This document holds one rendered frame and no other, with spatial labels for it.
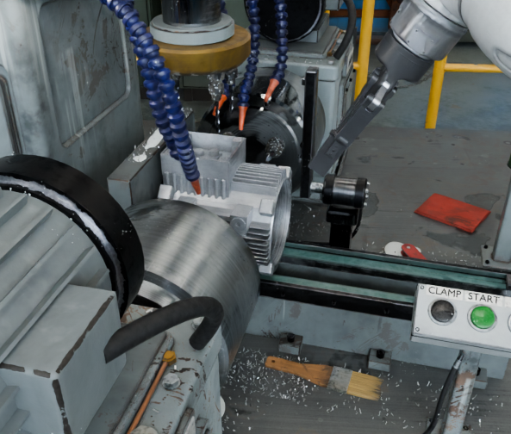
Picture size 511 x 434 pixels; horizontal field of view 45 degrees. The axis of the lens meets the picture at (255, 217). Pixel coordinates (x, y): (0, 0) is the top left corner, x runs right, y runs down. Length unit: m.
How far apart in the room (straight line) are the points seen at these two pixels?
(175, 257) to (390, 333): 0.48
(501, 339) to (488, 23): 0.39
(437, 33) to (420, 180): 0.94
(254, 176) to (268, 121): 0.23
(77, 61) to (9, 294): 0.67
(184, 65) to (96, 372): 0.57
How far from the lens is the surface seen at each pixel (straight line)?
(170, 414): 0.59
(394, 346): 1.14
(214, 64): 0.94
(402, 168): 1.79
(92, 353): 0.46
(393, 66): 0.86
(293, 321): 1.14
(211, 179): 1.04
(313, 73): 1.11
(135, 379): 0.60
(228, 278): 0.81
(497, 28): 0.71
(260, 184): 1.04
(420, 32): 0.84
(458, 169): 1.83
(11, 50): 0.95
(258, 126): 1.26
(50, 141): 1.00
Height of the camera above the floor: 1.60
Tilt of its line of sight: 32 degrees down
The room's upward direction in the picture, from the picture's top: straight up
